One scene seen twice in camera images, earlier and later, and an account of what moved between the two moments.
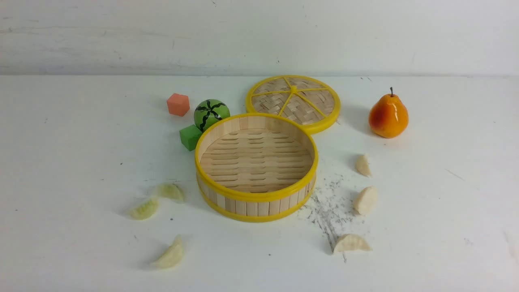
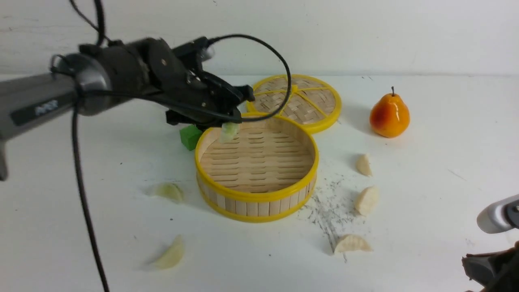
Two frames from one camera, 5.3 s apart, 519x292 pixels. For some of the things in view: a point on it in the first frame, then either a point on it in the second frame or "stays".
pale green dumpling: [170, 190] stays
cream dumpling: [363, 165] stays
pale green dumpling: [146, 211] -> [228, 131]
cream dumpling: [365, 202] stays
